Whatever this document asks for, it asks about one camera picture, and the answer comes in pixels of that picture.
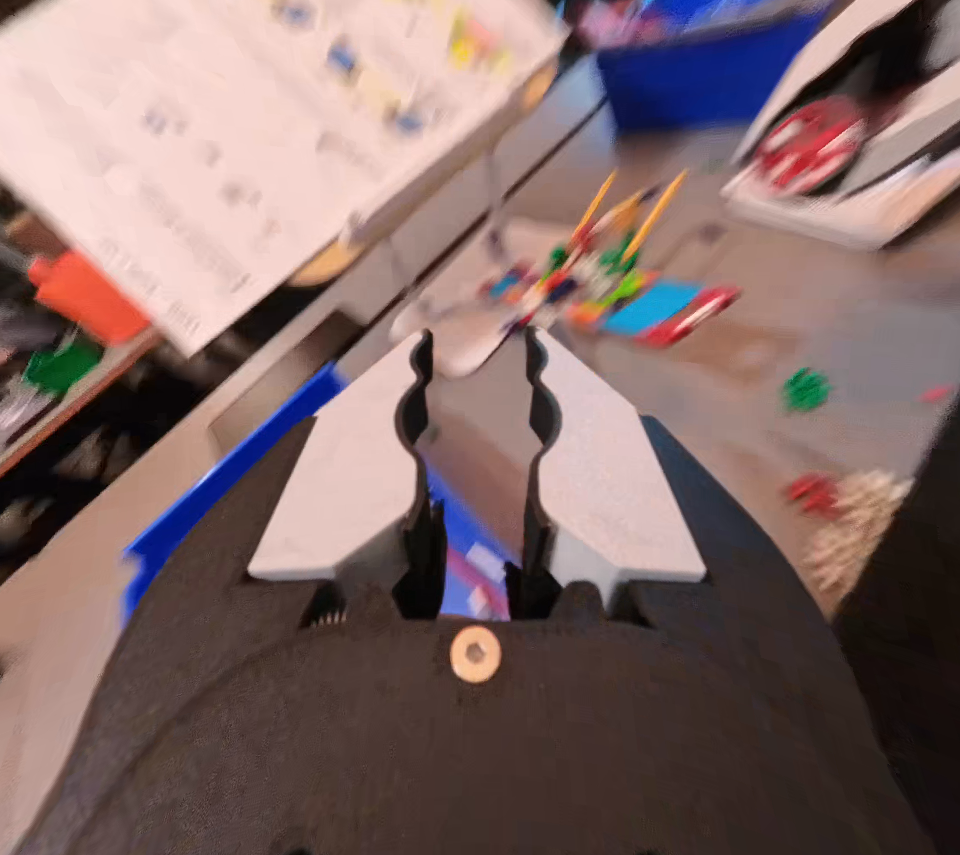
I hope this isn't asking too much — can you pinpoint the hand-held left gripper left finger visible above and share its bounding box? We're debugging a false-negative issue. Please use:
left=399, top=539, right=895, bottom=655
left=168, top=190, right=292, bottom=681
left=247, top=328, right=449, bottom=621

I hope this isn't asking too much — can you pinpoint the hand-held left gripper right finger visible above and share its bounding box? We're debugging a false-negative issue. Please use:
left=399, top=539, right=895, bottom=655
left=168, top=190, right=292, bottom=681
left=506, top=327, right=709, bottom=621

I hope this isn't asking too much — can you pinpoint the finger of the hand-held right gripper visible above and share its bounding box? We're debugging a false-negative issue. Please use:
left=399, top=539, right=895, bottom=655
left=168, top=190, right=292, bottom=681
left=733, top=0, right=960, bottom=162
left=720, top=63, right=960, bottom=251

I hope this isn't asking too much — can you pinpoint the red wheel with black tyre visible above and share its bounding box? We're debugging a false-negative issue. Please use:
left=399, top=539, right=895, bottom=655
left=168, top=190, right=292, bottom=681
left=753, top=96, right=871, bottom=198

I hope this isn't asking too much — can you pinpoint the blue plastic bin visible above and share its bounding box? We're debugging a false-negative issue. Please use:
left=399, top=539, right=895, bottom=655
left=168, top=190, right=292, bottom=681
left=596, top=0, right=924, bottom=132
left=123, top=363, right=526, bottom=627

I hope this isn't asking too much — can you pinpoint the green fan-shaped connector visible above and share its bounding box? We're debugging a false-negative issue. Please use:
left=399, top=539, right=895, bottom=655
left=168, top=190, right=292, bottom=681
left=781, top=367, right=832, bottom=414

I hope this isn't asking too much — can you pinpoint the colourful toy construction model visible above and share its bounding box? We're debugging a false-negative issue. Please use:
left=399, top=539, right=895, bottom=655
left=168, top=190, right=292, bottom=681
left=480, top=168, right=744, bottom=350

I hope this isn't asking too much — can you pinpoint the red fan-shaped connector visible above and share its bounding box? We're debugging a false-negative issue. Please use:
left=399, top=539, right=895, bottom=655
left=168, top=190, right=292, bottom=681
left=783, top=472, right=845, bottom=519

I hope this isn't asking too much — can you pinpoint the beige snowflake connector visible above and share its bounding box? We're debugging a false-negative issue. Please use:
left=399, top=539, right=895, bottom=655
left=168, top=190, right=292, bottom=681
left=806, top=525, right=879, bottom=594

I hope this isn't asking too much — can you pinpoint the white snowflake connector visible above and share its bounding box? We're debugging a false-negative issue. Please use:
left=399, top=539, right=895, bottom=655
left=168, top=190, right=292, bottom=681
left=832, top=468, right=916, bottom=534

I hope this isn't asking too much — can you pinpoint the green plastic object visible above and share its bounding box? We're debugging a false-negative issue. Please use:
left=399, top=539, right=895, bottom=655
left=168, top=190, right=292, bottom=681
left=26, top=337, right=102, bottom=395

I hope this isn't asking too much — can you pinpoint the dark perforated chair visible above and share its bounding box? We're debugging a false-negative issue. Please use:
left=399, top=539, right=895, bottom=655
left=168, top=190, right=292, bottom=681
left=832, top=375, right=960, bottom=855

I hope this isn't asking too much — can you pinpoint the printed instruction sheet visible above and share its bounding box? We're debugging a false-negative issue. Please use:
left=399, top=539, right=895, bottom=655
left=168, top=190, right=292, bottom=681
left=0, top=0, right=571, bottom=357

